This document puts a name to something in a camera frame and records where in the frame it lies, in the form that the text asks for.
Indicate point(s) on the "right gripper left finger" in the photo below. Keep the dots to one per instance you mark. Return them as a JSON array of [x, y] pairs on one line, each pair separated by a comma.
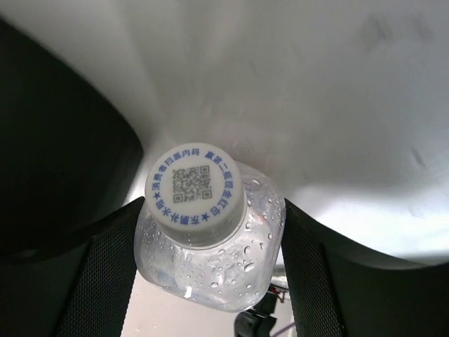
[[75, 284]]

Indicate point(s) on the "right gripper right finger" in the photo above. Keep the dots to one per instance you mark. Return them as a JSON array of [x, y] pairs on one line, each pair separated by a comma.
[[339, 287]]

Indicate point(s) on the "red label clear bottle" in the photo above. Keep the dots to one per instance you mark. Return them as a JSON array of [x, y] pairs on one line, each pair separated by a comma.
[[210, 228]]

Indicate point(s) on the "black plastic bin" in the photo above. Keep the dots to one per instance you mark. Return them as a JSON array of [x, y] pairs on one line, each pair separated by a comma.
[[68, 157]]

